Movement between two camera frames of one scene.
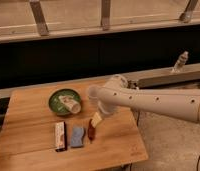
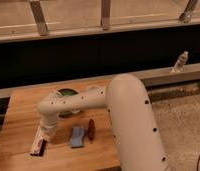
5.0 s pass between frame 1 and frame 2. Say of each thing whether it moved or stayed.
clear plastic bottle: stayed
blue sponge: stayed
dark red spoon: stayed
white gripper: moved
